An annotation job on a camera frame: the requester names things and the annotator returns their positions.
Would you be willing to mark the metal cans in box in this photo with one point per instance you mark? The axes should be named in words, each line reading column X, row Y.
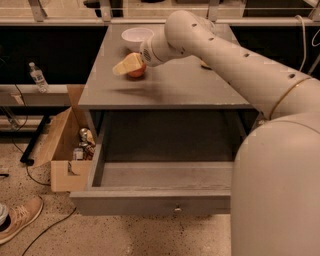
column 86, row 146

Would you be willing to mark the red apple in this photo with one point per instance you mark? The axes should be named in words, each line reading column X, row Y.
column 137, row 73

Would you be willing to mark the yellow sponge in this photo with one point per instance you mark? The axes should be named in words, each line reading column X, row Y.
column 204, row 65

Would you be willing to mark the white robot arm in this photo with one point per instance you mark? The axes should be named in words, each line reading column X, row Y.
column 275, row 191

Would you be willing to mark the open grey top drawer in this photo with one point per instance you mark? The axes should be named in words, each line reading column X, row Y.
column 141, row 175

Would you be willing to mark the clear plastic water bottle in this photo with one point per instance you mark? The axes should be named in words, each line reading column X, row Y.
column 38, row 77

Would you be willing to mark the black table leg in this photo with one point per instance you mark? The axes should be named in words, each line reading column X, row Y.
column 25, row 158

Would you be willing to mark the white bowl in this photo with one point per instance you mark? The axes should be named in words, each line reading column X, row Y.
column 133, row 37

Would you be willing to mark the tan sneaker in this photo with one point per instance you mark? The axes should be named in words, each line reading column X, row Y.
column 13, row 220

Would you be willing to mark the cardboard box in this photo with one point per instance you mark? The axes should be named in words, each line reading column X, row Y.
column 57, row 150

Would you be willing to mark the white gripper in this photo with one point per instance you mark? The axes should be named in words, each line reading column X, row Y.
column 149, row 53

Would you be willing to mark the grey cabinet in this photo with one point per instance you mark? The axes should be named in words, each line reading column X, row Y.
column 177, row 96

